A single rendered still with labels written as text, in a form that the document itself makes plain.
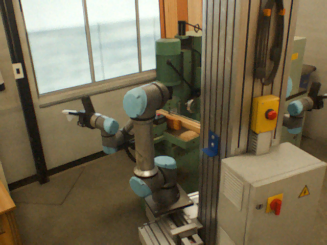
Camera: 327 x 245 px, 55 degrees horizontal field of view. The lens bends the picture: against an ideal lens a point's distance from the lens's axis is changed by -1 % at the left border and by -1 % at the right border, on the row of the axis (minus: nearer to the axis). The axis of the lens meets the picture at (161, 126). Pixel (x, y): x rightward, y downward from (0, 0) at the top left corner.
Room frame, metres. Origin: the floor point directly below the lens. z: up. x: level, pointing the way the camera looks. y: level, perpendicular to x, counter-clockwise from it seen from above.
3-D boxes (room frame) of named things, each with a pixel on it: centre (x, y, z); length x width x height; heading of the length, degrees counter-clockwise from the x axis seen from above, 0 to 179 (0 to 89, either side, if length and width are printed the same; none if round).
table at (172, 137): (2.12, -0.01, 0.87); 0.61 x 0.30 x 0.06; 40
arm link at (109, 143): (1.48, 0.26, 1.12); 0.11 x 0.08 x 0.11; 138
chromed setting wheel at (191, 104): (2.21, -0.25, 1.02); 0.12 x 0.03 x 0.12; 130
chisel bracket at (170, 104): (2.23, -0.08, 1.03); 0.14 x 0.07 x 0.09; 130
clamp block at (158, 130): (2.07, 0.05, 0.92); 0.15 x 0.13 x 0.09; 40
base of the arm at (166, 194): (1.39, -0.01, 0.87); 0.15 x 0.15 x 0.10
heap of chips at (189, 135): (1.94, -0.19, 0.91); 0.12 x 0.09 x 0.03; 130
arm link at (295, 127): (1.64, -0.75, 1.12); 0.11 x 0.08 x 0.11; 36
